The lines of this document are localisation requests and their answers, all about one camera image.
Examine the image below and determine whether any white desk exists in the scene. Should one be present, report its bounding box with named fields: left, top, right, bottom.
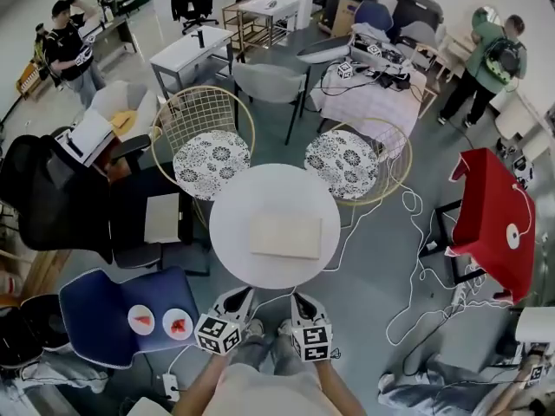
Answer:
left=149, top=26, right=236, bottom=101

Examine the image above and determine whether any person's white shirt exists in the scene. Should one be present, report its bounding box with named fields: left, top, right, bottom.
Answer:
left=212, top=361, right=350, bottom=416

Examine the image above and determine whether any person's jeans leg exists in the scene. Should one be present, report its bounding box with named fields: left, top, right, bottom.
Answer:
left=236, top=334, right=266, bottom=370
left=271, top=334, right=304, bottom=376

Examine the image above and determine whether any round white table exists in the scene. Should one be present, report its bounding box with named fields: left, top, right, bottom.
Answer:
left=208, top=163, right=342, bottom=289

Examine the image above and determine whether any person's left jeans leg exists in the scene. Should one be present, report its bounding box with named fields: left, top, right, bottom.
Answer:
left=236, top=334, right=266, bottom=370

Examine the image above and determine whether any white power strip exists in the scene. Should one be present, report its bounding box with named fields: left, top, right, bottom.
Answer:
left=163, top=373, right=180, bottom=403

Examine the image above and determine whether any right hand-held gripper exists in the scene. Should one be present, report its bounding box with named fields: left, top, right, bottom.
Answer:
left=289, top=293, right=334, bottom=363

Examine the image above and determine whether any white rectangular box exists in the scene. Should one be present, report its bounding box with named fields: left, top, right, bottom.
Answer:
left=249, top=213, right=324, bottom=261

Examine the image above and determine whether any white curved board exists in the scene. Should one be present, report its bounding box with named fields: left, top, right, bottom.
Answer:
left=297, top=35, right=353, bottom=65

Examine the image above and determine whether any grey flat box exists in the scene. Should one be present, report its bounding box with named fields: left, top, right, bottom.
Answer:
left=143, top=192, right=182, bottom=244

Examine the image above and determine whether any gold wire chair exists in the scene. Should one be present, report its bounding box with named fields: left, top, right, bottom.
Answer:
left=150, top=85, right=256, bottom=230
left=304, top=117, right=413, bottom=230

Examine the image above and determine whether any person's right forearm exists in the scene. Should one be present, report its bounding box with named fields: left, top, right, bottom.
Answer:
left=311, top=355, right=366, bottom=416

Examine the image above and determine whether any grey wooden-armed chair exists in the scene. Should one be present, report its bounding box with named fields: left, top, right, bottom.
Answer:
left=396, top=20, right=440, bottom=117

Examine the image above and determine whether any green black backpack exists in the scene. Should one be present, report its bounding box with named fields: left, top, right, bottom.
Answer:
left=484, top=36, right=522, bottom=86

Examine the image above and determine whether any white printer box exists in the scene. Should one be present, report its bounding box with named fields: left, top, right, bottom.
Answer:
left=54, top=109, right=116, bottom=168

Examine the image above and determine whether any cardboard box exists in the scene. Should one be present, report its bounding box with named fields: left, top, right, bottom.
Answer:
left=331, top=0, right=365, bottom=38

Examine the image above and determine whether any grey upholstered chair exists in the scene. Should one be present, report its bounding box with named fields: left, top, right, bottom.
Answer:
left=232, top=62, right=311, bottom=146

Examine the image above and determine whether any pile of black equipment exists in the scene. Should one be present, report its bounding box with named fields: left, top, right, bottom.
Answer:
left=350, top=32, right=414, bottom=91

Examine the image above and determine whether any blue padded chair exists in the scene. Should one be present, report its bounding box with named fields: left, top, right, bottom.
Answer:
left=58, top=265, right=200, bottom=370

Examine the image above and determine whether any blue fabric chair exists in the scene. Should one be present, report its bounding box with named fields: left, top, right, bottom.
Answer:
left=353, top=0, right=394, bottom=39

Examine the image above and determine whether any white metal-frame table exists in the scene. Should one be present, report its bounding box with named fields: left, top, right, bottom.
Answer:
left=238, top=0, right=302, bottom=52

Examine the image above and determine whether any white round kettle base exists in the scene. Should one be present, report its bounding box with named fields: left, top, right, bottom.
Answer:
left=506, top=223, right=526, bottom=250

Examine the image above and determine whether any yellow wooden bench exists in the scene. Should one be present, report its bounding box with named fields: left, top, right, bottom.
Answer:
left=16, top=61, right=44, bottom=100

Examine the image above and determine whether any person's right jeans leg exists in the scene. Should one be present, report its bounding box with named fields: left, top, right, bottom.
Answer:
left=271, top=334, right=304, bottom=376

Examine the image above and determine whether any black swivel chair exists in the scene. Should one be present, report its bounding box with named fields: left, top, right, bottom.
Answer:
left=170, top=0, right=220, bottom=36

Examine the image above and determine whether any pink cloth table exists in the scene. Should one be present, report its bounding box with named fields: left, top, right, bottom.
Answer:
left=310, top=65, right=428, bottom=134

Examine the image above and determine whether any dark grey desk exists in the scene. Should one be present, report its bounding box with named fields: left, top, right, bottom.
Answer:
left=88, top=15, right=138, bottom=60

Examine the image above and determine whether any wooden frame shelf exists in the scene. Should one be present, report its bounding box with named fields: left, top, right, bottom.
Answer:
left=223, top=2, right=257, bottom=52

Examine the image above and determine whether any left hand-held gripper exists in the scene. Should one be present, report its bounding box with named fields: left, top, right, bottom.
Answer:
left=193, top=286, right=257, bottom=357

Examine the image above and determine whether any person's left forearm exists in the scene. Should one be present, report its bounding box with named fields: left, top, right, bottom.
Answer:
left=173, top=352, right=231, bottom=416

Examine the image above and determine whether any white plate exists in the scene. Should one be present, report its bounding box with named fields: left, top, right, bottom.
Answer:
left=127, top=304, right=156, bottom=335
left=162, top=308, right=193, bottom=341

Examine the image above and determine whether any red cloth table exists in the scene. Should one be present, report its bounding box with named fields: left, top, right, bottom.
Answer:
left=435, top=147, right=537, bottom=306

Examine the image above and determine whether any black mesh office chair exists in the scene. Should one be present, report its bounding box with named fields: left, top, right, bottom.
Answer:
left=0, top=134, right=210, bottom=276

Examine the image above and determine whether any white armchair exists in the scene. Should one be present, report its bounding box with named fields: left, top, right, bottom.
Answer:
left=86, top=80, right=160, bottom=145

